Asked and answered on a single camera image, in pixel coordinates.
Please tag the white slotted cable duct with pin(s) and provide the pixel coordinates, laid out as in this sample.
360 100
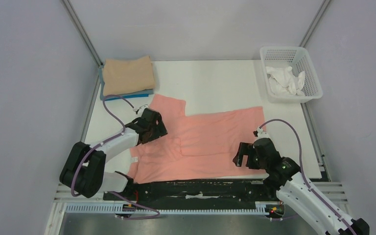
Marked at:
120 208

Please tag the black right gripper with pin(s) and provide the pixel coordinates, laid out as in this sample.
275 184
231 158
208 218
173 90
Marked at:
246 155

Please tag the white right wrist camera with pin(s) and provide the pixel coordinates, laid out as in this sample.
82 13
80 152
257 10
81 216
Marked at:
260 133

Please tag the white crumpled t shirt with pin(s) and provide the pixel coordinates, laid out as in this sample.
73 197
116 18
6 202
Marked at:
282 82

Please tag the folded beige t shirt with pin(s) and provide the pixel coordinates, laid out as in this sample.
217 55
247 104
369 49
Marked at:
128 76

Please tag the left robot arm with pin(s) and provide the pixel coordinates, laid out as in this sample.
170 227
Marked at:
84 171

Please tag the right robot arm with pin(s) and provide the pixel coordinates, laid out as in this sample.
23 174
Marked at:
287 183

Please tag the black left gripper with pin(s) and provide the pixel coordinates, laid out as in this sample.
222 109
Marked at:
160 130

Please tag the folded blue t shirt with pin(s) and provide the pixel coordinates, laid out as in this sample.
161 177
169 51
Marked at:
143 93

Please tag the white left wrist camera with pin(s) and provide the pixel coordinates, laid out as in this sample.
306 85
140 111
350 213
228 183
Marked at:
139 110

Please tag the white plastic basket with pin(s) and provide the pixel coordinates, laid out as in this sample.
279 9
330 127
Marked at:
298 58

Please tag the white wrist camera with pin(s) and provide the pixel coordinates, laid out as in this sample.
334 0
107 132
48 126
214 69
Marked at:
139 110
260 133

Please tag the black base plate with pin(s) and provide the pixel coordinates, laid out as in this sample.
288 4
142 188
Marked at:
201 194

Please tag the pink t shirt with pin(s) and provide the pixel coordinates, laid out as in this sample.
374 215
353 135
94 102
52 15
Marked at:
195 147

